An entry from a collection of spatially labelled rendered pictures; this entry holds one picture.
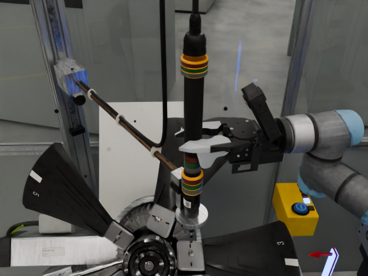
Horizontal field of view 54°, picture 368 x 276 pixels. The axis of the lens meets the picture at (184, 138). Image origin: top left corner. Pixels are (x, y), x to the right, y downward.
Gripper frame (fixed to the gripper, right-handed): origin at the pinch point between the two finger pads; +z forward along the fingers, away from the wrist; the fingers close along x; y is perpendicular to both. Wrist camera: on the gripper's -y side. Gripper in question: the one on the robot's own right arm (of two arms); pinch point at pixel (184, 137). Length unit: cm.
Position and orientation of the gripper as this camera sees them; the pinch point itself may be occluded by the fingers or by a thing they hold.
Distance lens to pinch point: 65.4
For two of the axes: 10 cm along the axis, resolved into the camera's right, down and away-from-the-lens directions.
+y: -0.1, 8.2, 5.7
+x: -2.0, -5.6, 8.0
